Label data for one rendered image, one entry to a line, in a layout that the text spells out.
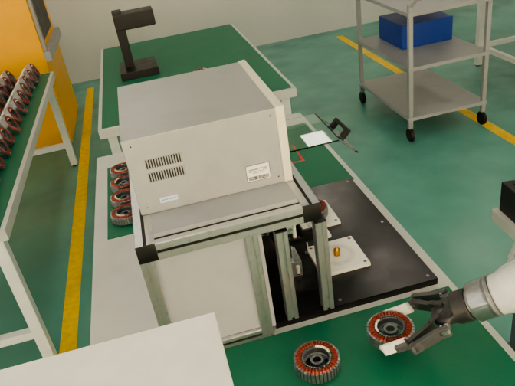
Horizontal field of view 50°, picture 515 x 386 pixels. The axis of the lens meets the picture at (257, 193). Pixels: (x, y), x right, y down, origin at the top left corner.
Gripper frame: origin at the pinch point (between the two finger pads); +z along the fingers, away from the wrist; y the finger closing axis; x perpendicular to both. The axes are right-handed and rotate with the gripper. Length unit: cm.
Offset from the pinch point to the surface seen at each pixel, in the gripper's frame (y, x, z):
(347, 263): 28.0, 5.0, 13.7
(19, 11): 275, 178, 240
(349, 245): 37.1, 5.2, 14.1
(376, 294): 16.8, -0.7, 6.3
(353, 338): 1.6, -0.1, 11.1
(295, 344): -2.2, 7.2, 23.5
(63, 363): -53, 57, 18
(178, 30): 499, 98, 259
